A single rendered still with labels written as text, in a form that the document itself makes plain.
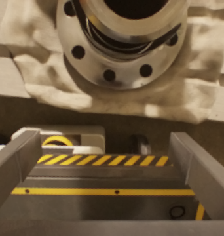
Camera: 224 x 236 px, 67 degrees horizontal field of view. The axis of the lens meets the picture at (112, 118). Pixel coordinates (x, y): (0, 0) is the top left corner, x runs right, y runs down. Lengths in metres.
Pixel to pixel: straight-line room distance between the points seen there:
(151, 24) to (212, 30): 0.29
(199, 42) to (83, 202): 0.41
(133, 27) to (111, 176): 0.23
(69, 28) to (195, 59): 0.28
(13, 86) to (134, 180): 0.36
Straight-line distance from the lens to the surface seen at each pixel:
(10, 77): 0.49
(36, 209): 0.38
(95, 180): 0.32
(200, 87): 0.46
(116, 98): 0.41
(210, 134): 0.72
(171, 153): 0.17
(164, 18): 0.19
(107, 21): 0.18
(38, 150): 0.17
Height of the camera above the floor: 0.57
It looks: 73 degrees down
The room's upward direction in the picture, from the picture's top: 178 degrees clockwise
